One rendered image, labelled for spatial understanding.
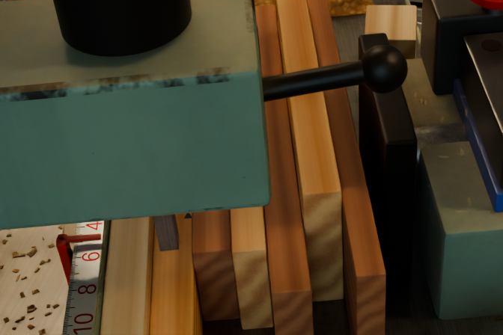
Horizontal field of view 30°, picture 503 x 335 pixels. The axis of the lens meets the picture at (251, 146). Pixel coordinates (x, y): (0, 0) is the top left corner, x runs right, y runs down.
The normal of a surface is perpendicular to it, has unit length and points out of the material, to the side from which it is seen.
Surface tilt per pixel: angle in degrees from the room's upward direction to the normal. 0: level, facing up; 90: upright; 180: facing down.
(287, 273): 0
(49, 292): 0
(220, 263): 90
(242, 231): 0
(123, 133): 90
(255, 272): 90
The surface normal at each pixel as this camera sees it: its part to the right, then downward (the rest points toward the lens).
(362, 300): 0.05, 0.64
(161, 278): -0.08, -0.76
